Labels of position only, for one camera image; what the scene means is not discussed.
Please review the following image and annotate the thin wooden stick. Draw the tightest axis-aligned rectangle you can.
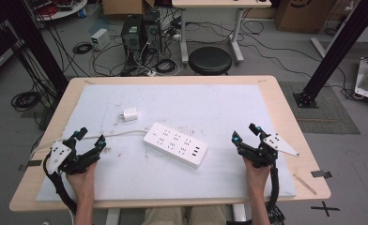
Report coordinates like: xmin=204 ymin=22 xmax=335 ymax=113
xmin=292 ymin=172 xmax=318 ymax=197

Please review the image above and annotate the black sleeved gripper cable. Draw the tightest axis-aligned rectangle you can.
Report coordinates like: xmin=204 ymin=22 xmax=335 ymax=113
xmin=41 ymin=149 xmax=79 ymax=217
xmin=265 ymin=156 xmax=286 ymax=225

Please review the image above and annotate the black computer tower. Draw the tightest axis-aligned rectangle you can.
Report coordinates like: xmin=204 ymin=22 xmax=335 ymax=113
xmin=120 ymin=14 xmax=145 ymax=62
xmin=143 ymin=9 xmax=163 ymax=56

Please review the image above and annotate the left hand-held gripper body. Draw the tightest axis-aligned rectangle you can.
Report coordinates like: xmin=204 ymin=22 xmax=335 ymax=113
xmin=45 ymin=137 xmax=100 ymax=176

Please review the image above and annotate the grey floor mat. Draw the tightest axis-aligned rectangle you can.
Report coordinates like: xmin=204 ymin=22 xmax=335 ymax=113
xmin=278 ymin=82 xmax=360 ymax=135

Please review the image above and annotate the black round stool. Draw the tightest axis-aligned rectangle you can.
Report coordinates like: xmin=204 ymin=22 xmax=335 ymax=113
xmin=188 ymin=46 xmax=233 ymax=76

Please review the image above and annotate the white desk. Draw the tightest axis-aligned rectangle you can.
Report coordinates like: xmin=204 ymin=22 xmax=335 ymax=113
xmin=171 ymin=0 xmax=272 ymax=65

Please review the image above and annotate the coil of black cable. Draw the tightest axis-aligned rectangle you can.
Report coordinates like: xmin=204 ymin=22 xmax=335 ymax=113
xmin=154 ymin=58 xmax=177 ymax=75
xmin=72 ymin=41 xmax=94 ymax=55
xmin=10 ymin=90 xmax=43 ymax=113

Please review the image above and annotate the white power strip cable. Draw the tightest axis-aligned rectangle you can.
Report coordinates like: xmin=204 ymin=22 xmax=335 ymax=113
xmin=29 ymin=129 xmax=149 ymax=160

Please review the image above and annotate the person's right hand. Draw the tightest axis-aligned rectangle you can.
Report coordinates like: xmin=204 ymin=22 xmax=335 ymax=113
xmin=241 ymin=156 xmax=272 ymax=199

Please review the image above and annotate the white power strip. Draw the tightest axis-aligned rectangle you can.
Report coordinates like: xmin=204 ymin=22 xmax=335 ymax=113
xmin=143 ymin=122 xmax=209 ymax=170

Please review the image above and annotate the person's left hand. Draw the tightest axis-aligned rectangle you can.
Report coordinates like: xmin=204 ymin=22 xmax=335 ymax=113
xmin=65 ymin=160 xmax=99 ymax=202

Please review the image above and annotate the large cardboard box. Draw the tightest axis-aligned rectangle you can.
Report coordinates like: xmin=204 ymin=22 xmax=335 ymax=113
xmin=273 ymin=0 xmax=337 ymax=34

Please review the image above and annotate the white foam mat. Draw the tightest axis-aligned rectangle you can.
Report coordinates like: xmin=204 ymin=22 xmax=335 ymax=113
xmin=36 ymin=83 xmax=298 ymax=202

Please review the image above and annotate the black tape cross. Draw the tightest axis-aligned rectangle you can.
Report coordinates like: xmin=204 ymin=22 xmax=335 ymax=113
xmin=310 ymin=201 xmax=341 ymax=218

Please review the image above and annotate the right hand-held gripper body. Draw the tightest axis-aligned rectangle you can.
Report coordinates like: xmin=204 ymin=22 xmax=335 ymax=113
xmin=237 ymin=132 xmax=300 ymax=170

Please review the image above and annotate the white charger plug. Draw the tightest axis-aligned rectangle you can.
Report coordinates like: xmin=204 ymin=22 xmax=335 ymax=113
xmin=118 ymin=107 xmax=139 ymax=123

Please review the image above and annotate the white table leg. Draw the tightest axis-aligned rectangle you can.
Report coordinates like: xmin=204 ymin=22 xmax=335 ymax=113
xmin=232 ymin=203 xmax=248 ymax=223
xmin=105 ymin=208 xmax=122 ymax=225

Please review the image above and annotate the person's right leg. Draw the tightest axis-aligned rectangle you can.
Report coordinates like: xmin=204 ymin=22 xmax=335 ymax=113
xmin=187 ymin=204 xmax=229 ymax=225

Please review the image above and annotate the person's leg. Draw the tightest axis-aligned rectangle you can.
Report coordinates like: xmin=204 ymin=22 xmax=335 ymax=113
xmin=140 ymin=205 xmax=186 ymax=225
xmin=187 ymin=204 xmax=229 ymax=225

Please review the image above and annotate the round white table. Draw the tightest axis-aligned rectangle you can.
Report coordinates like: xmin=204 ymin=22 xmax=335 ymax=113
xmin=24 ymin=0 xmax=88 ymax=23

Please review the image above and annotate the person's left leg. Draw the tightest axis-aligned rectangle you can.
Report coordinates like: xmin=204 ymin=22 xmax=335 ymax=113
xmin=140 ymin=205 xmax=186 ymax=225

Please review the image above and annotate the black metal post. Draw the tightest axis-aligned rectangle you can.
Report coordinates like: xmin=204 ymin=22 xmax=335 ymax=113
xmin=0 ymin=0 xmax=69 ymax=95
xmin=293 ymin=0 xmax=368 ymax=109

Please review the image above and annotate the white power supply box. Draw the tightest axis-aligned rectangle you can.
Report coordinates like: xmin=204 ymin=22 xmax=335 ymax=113
xmin=90 ymin=28 xmax=112 ymax=52

